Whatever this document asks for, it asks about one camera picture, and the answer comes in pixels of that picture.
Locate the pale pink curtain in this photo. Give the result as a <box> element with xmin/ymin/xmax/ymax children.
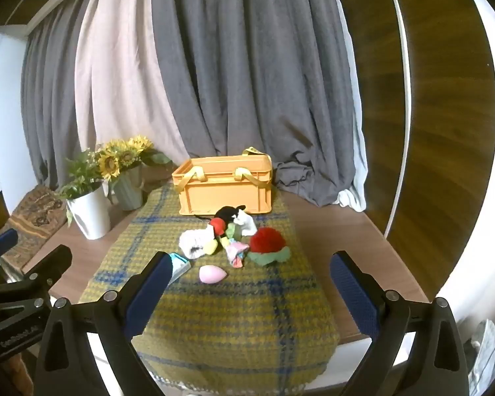
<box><xmin>74</xmin><ymin>0</ymin><xmax>190</xmax><ymax>166</ymax></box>

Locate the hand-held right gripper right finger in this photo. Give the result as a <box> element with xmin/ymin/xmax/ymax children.
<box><xmin>329</xmin><ymin>250</ymin><xmax>471</xmax><ymax>396</ymax></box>

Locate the white soft toy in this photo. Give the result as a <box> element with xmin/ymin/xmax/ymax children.
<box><xmin>231</xmin><ymin>210</ymin><xmax>258</xmax><ymax>236</ymax></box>

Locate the sunflower bouquet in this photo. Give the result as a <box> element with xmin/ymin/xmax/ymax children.
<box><xmin>95</xmin><ymin>135</ymin><xmax>172</xmax><ymax>182</ymax></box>

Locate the white sheer curtain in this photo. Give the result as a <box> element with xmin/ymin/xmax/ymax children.
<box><xmin>336</xmin><ymin>4</ymin><xmax>368</xmax><ymax>213</ymax></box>

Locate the red pompom with green leaves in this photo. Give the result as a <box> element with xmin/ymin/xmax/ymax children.
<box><xmin>247</xmin><ymin>227</ymin><xmax>290</xmax><ymax>265</ymax></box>

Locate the white crumpled cloth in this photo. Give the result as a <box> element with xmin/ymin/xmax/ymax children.
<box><xmin>468</xmin><ymin>315</ymin><xmax>495</xmax><ymax>396</ymax></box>

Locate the dark wooden wardrobe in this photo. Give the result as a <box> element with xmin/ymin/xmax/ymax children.
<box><xmin>328</xmin><ymin>0</ymin><xmax>495</xmax><ymax>298</ymax></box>

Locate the pastel patterned cloth pouch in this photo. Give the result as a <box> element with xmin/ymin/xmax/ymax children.
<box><xmin>225</xmin><ymin>240</ymin><xmax>250</xmax><ymax>269</ymax></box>

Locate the orange plastic basket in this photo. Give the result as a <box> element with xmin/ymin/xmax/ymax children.
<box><xmin>172</xmin><ymin>147</ymin><xmax>278</xmax><ymax>216</ymax></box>

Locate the pink egg-shaped sponge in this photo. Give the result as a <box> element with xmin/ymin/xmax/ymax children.
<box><xmin>199</xmin><ymin>265</ymin><xmax>228</xmax><ymax>285</ymax></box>

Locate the yellow plaid blanket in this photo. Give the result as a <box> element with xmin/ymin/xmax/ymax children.
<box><xmin>78</xmin><ymin>181</ymin><xmax>341</xmax><ymax>392</ymax></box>

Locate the grey curtain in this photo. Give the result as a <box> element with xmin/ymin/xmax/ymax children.
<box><xmin>20</xmin><ymin>0</ymin><xmax>366</xmax><ymax>207</ymax></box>

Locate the black mouse plush toy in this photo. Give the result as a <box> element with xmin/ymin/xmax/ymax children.
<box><xmin>194</xmin><ymin>205</ymin><xmax>248</xmax><ymax>238</ymax></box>

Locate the light blue packet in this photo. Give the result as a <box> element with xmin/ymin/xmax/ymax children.
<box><xmin>167</xmin><ymin>252</ymin><xmax>192</xmax><ymax>285</ymax></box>

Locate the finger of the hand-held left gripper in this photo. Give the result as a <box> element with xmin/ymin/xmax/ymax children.
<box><xmin>22</xmin><ymin>244</ymin><xmax>74</xmax><ymax>298</ymax></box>
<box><xmin>0</xmin><ymin>228</ymin><xmax>19</xmax><ymax>263</ymax></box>

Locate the pale fluffy sock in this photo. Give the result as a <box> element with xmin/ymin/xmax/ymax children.
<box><xmin>179</xmin><ymin>228</ymin><xmax>217</xmax><ymax>260</ymax></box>

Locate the green leafy plant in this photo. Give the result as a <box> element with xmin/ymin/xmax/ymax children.
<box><xmin>55</xmin><ymin>148</ymin><xmax>108</xmax><ymax>225</ymax></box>

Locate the white flower pot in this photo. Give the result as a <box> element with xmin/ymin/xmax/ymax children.
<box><xmin>66</xmin><ymin>183</ymin><xmax>112</xmax><ymax>241</ymax></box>

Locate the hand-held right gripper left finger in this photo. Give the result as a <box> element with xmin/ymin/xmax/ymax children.
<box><xmin>35</xmin><ymin>251</ymin><xmax>174</xmax><ymax>396</ymax></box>

